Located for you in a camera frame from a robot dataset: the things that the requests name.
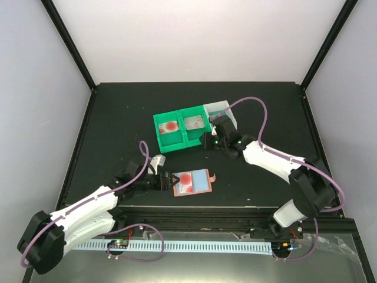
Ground red white credit card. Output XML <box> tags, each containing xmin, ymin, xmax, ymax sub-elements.
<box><xmin>158</xmin><ymin>120</ymin><xmax>180</xmax><ymax>134</ymax></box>

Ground black frame post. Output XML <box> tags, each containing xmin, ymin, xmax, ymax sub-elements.
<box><xmin>300</xmin><ymin>0</ymin><xmax>360</xmax><ymax>89</ymax></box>
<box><xmin>41</xmin><ymin>0</ymin><xmax>96</xmax><ymax>91</ymax></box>

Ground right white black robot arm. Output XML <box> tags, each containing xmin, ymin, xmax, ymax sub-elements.
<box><xmin>200</xmin><ymin>116</ymin><xmax>341</xmax><ymax>238</ymax></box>

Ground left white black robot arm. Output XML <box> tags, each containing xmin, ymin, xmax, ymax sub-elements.
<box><xmin>17</xmin><ymin>157</ymin><xmax>179</xmax><ymax>274</ymax></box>

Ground left black frame post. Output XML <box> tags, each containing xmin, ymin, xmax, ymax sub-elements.
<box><xmin>41</xmin><ymin>0</ymin><xmax>96</xmax><ymax>91</ymax></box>

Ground electronics board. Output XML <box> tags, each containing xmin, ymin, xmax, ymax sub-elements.
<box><xmin>271</xmin><ymin>242</ymin><xmax>302</xmax><ymax>252</ymax></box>
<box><xmin>107</xmin><ymin>239</ymin><xmax>128</xmax><ymax>249</ymax></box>

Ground green bin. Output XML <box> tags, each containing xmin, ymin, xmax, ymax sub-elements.
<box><xmin>178</xmin><ymin>106</ymin><xmax>211</xmax><ymax>147</ymax></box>
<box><xmin>153</xmin><ymin>110</ymin><xmax>187</xmax><ymax>153</ymax></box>

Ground right black frame post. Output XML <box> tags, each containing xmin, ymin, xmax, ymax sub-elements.
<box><xmin>300</xmin><ymin>0</ymin><xmax>360</xmax><ymax>89</ymax></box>

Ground red circle credit card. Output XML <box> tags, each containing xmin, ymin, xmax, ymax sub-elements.
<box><xmin>176</xmin><ymin>172</ymin><xmax>193</xmax><ymax>195</ymax></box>

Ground left electronics board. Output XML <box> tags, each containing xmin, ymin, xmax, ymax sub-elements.
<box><xmin>107</xmin><ymin>239</ymin><xmax>128</xmax><ymax>249</ymax></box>

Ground middle green bin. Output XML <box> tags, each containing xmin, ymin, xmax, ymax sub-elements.
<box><xmin>178</xmin><ymin>106</ymin><xmax>211</xmax><ymax>147</ymax></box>

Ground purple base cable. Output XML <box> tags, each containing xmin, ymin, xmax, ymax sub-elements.
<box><xmin>272</xmin><ymin>218</ymin><xmax>319</xmax><ymax>262</ymax></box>
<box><xmin>105</xmin><ymin>222</ymin><xmax>166</xmax><ymax>262</ymax></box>

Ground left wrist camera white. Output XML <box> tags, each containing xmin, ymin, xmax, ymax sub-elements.
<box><xmin>148</xmin><ymin>154</ymin><xmax>166</xmax><ymax>175</ymax></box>

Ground white slotted cable duct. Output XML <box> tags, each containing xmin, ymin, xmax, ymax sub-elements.
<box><xmin>74</xmin><ymin>239</ymin><xmax>273</xmax><ymax>255</ymax></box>

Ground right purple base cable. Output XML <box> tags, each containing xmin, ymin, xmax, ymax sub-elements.
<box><xmin>272</xmin><ymin>218</ymin><xmax>319</xmax><ymax>262</ymax></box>

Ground left green bin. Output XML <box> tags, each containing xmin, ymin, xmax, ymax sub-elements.
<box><xmin>153</xmin><ymin>110</ymin><xmax>187</xmax><ymax>153</ymax></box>

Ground right electronics board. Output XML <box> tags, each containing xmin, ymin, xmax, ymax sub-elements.
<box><xmin>271</xmin><ymin>242</ymin><xmax>302</xmax><ymax>252</ymax></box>

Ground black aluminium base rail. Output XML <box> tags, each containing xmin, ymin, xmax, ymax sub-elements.
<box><xmin>111</xmin><ymin>206</ymin><xmax>358</xmax><ymax>235</ymax></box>

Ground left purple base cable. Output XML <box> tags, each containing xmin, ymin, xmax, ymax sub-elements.
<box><xmin>105</xmin><ymin>222</ymin><xmax>166</xmax><ymax>262</ymax></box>

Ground white bin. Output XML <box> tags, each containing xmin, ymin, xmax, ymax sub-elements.
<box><xmin>203</xmin><ymin>100</ymin><xmax>237</xmax><ymax>129</ymax></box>

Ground pink leather card holder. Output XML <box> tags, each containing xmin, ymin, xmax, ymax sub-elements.
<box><xmin>173</xmin><ymin>169</ymin><xmax>216</xmax><ymax>197</ymax></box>

